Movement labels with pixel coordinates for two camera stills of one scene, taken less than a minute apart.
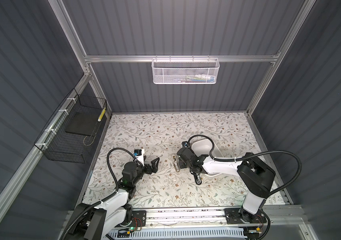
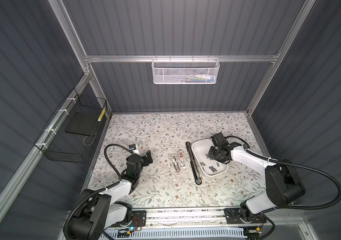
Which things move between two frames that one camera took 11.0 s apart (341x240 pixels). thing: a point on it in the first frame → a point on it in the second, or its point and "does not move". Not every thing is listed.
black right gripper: x=180 y=163 → x=211 y=149
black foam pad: x=84 y=123 does not move
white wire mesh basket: x=185 y=71 does not move
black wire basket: x=69 y=134 does not move
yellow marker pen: x=101 y=115 does not move
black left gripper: x=153 y=169 → x=146 y=162
